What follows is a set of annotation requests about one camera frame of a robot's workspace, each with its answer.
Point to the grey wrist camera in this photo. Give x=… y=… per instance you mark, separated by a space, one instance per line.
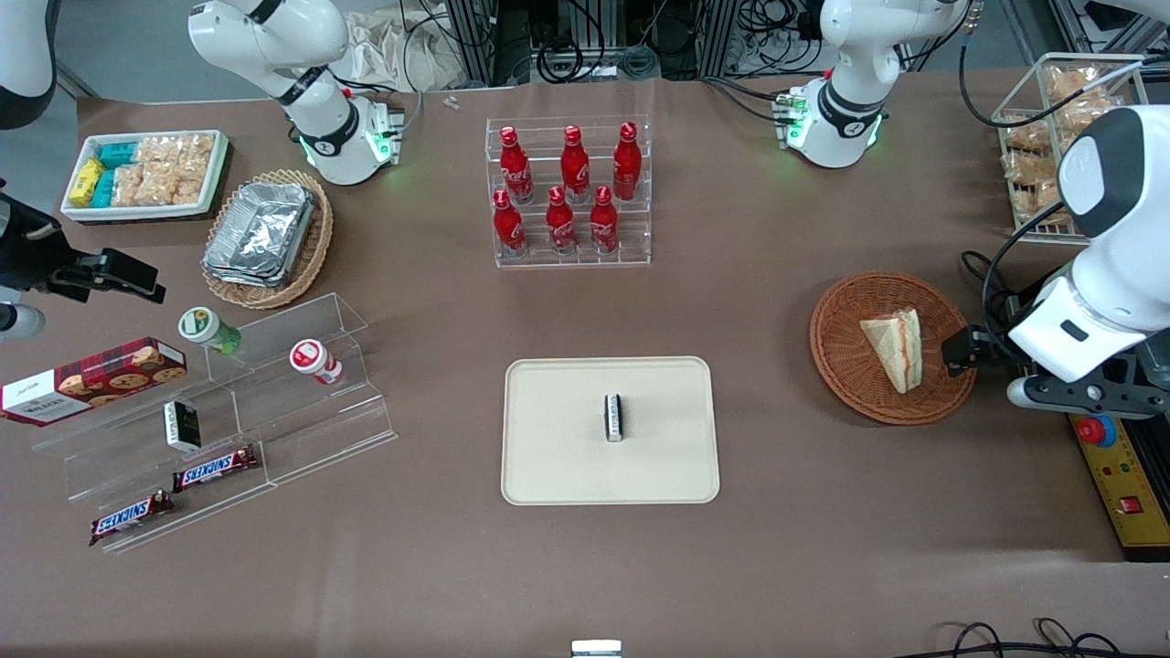
x=1021 y=392
x=20 y=322

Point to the triangle sandwich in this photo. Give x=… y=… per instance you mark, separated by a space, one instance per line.
x=891 y=352

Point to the teal snack packet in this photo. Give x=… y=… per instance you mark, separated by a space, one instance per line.
x=103 y=189
x=118 y=154

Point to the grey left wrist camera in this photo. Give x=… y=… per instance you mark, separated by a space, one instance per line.
x=1021 y=392

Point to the green capped drink bottle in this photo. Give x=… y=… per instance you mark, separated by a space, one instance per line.
x=203 y=326

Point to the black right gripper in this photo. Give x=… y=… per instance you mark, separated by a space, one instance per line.
x=26 y=253

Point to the brown round wicker basket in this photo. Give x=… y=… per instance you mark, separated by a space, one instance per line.
x=845 y=366

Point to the small black white box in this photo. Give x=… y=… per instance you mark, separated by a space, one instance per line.
x=614 y=419

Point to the clear bag of bread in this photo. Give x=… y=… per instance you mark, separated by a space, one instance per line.
x=1031 y=183
x=1083 y=84
x=1027 y=135

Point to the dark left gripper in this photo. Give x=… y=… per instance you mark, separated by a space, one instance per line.
x=994 y=341

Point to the crumpled beige paper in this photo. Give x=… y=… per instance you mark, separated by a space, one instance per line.
x=402 y=55

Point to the light oval wicker basket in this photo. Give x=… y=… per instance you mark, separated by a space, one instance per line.
x=315 y=247

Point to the silver white device edge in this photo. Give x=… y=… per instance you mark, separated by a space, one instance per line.
x=596 y=650

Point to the clear acrylic step shelf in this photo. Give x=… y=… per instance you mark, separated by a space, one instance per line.
x=311 y=429

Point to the black equipment stand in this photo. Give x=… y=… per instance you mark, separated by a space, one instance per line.
x=1156 y=388

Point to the aluminium profile frame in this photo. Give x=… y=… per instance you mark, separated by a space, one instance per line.
x=475 y=37

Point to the yellow emergency stop box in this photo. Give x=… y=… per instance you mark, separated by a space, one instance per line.
x=1133 y=512

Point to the aluminium foil tray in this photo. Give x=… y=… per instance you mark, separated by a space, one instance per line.
x=260 y=228

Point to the red capped drink bottle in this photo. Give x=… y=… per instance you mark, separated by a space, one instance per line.
x=311 y=357

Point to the Snickers chocolate bar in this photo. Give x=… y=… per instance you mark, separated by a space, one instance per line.
x=131 y=517
x=216 y=468

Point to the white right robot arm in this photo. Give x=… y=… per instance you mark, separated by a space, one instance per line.
x=274 y=46

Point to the yellow snack packet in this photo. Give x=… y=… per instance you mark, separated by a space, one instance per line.
x=86 y=183

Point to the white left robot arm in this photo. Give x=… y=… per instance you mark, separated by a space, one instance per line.
x=859 y=55

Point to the clear bag of crackers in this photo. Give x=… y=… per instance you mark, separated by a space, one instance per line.
x=139 y=185
x=178 y=148
x=190 y=181

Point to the clear acrylic bottle rack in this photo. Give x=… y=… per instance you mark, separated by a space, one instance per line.
x=567 y=260

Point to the beige plastic tray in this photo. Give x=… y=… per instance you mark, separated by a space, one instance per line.
x=558 y=439

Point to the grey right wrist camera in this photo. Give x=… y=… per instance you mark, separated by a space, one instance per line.
x=20 y=322

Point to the white rectangular snack tray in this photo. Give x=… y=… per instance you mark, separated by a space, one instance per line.
x=137 y=213

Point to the red tartan cookie box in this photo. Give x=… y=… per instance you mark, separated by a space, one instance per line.
x=91 y=379

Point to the red cola bottle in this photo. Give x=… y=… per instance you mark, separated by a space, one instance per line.
x=575 y=169
x=627 y=169
x=604 y=224
x=509 y=228
x=560 y=224
x=516 y=174

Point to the small black carton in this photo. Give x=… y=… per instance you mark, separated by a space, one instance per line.
x=182 y=427

